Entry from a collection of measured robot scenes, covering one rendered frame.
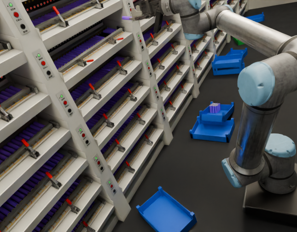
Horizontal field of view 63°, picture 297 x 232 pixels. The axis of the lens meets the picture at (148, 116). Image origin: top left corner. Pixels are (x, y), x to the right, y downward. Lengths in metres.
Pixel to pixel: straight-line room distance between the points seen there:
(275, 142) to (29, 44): 1.14
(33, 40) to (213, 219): 1.25
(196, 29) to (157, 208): 1.06
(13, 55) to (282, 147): 1.18
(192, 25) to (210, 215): 1.02
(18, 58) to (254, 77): 0.81
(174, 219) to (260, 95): 1.01
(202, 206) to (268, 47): 0.99
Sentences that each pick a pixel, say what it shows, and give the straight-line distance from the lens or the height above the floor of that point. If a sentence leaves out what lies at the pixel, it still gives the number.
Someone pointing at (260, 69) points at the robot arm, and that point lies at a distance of 0.73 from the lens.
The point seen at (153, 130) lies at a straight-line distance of 1.87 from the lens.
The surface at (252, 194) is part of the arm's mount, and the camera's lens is 1.43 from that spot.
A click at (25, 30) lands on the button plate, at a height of 1.18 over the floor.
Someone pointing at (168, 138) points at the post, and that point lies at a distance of 1.96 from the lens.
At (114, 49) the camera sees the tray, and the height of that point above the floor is 0.91.
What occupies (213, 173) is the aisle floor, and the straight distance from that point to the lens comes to 1.70.
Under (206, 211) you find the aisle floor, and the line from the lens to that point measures 1.54.
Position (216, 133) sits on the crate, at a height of 0.00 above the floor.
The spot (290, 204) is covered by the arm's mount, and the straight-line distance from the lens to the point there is 1.41.
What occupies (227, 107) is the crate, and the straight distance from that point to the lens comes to 2.21.
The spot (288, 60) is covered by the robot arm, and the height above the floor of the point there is 0.94.
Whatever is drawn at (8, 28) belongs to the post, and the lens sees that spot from 1.04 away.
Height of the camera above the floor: 1.28
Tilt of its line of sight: 32 degrees down
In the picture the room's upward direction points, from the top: 19 degrees counter-clockwise
